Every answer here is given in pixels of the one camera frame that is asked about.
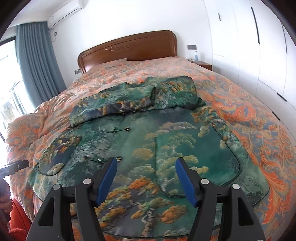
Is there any green landscape print padded jacket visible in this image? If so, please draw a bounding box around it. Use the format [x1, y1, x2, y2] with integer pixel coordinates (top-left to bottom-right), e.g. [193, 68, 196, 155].
[29, 76, 269, 238]

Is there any person's left hand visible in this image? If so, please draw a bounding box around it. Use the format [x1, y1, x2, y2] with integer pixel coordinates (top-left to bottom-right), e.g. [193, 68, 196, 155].
[1, 179, 13, 225]

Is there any orange floral bed quilt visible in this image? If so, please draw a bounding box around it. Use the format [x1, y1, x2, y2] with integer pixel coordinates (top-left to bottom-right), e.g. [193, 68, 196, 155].
[6, 57, 295, 240]

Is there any orange knitted sweater sleeve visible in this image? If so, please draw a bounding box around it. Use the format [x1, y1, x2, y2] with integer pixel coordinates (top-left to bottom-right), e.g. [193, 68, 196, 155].
[9, 198, 32, 241]

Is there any glass balcony window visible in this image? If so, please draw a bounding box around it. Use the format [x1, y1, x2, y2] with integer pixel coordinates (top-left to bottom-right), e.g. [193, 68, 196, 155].
[0, 37, 35, 142]

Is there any blue-grey window curtain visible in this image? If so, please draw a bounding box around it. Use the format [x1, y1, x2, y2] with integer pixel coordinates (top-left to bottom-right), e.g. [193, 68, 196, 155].
[16, 22, 66, 107]

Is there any wooden bedside table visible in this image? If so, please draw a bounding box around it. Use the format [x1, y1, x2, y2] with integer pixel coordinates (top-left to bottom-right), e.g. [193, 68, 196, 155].
[196, 61, 212, 71]

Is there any clear water bottle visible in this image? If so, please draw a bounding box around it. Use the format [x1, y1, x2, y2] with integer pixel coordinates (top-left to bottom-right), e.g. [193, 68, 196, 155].
[195, 50, 198, 62]

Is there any brown wooden headboard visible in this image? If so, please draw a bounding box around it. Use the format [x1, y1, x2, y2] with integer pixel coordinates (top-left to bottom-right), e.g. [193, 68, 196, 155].
[77, 30, 178, 74]

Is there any grey wall switch panel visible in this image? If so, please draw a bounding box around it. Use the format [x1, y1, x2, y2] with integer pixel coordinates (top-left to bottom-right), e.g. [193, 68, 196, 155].
[187, 45, 197, 50]

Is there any white wardrobe with black handles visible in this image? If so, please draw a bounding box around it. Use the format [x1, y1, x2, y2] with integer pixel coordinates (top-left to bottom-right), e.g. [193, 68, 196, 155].
[204, 1, 295, 133]

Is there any white wall air conditioner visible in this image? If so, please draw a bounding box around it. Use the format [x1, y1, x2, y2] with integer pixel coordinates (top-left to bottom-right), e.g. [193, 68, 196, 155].
[47, 0, 89, 29]

